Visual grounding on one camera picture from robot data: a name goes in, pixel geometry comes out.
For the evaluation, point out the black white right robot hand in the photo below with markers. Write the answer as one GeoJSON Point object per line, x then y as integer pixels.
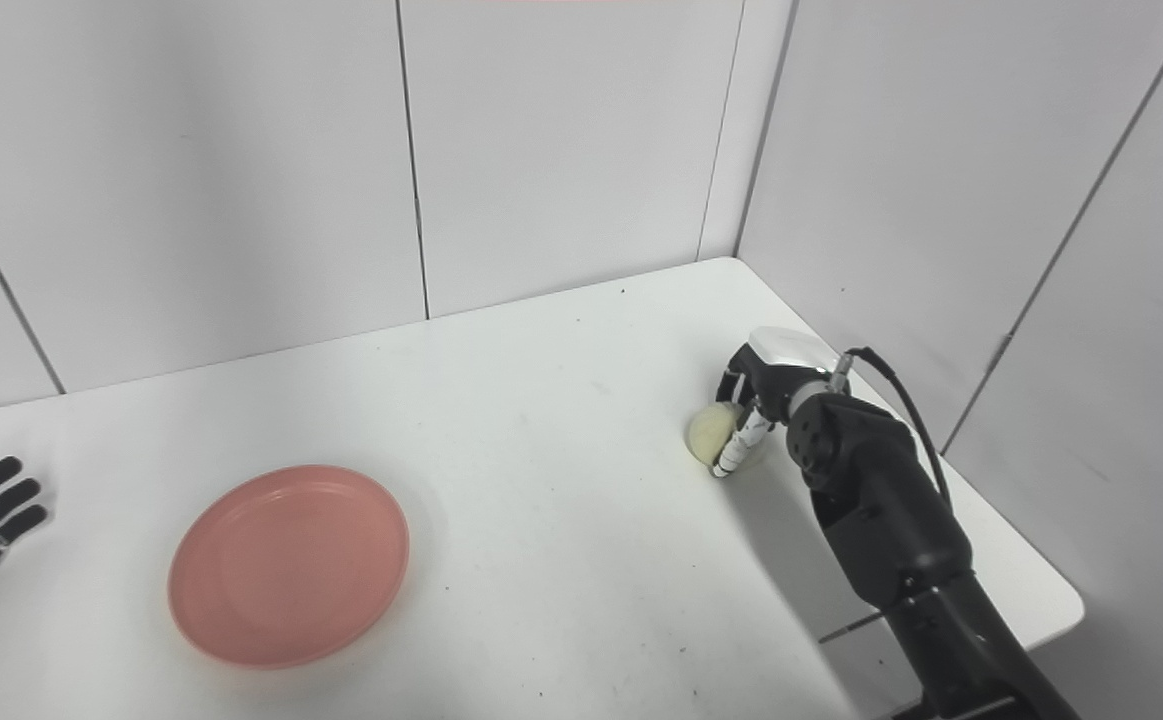
{"type": "Point", "coordinates": [781, 370]}

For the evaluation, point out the cream steamed bun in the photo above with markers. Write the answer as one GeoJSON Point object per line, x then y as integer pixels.
{"type": "Point", "coordinates": [711, 432]}

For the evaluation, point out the pink round plate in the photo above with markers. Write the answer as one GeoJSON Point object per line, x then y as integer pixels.
{"type": "Point", "coordinates": [289, 566]}

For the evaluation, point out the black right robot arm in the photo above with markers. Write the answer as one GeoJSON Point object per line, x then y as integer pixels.
{"type": "Point", "coordinates": [901, 540]}

